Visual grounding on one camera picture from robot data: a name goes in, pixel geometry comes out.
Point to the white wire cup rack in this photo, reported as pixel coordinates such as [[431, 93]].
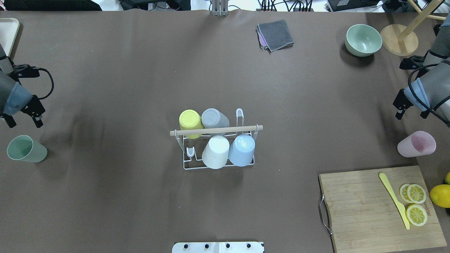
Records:
[[208, 140]]

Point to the lemon slice top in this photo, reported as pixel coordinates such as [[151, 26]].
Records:
[[416, 215]]

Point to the grey plastic cup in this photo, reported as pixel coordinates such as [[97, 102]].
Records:
[[212, 118]]

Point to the yellow plastic knife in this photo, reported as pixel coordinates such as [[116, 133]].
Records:
[[400, 207]]

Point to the beige tray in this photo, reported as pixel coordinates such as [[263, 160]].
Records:
[[8, 32]]

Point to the light green bowl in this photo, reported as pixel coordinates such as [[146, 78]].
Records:
[[363, 40]]

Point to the white camera stand base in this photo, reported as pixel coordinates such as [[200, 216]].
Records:
[[219, 247]]

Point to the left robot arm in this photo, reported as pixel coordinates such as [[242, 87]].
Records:
[[13, 96]]

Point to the lemon slice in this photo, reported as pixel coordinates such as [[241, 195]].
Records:
[[416, 194], [416, 215], [403, 193]]

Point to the purple folded cloth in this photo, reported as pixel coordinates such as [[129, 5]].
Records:
[[261, 39]]

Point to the pink plastic cup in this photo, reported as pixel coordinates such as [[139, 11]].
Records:
[[417, 144]]

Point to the light blue plastic cup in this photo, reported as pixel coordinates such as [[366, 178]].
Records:
[[242, 150]]

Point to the yellow lemon near board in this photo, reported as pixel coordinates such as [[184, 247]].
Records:
[[440, 195]]

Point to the lemon slice behind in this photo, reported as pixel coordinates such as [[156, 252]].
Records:
[[403, 193]]

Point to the yellow plastic cup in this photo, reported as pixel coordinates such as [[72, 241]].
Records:
[[189, 120]]

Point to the wooden cup tree stand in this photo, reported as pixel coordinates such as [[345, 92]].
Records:
[[401, 40]]

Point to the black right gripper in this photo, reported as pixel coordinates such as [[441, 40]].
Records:
[[400, 100]]

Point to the bamboo cutting board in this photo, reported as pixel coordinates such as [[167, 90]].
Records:
[[364, 219]]

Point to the white plastic cup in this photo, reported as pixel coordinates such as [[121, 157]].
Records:
[[215, 154]]

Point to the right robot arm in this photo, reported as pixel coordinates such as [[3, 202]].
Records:
[[429, 84]]

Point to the green plastic cup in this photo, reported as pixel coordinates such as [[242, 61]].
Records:
[[24, 148]]

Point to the lemon slice front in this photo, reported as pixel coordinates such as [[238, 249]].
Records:
[[416, 194]]

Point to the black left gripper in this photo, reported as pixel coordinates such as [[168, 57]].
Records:
[[34, 106]]

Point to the grey folded cloth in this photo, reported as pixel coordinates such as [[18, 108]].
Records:
[[276, 35]]

